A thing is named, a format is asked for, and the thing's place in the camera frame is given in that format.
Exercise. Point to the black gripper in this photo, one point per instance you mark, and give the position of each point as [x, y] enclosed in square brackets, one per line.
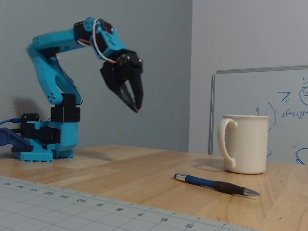
[115, 75]

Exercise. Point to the blue and black pen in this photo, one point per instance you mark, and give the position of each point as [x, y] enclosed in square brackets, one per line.
[216, 185]

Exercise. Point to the blue robot arm with base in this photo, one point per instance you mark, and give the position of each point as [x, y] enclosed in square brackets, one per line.
[48, 72]

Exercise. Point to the black motor driver board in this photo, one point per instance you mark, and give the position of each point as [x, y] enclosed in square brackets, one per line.
[30, 120]

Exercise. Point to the whiteboard with blue writing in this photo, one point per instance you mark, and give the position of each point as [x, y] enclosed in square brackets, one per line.
[252, 96]

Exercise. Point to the cream ceramic mug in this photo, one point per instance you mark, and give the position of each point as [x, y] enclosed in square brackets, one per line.
[250, 144]

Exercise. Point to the dark blue table clamp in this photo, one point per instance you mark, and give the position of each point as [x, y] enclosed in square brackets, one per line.
[12, 139]

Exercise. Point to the grey gridded cutting mat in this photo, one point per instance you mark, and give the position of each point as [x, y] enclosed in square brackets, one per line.
[60, 209]

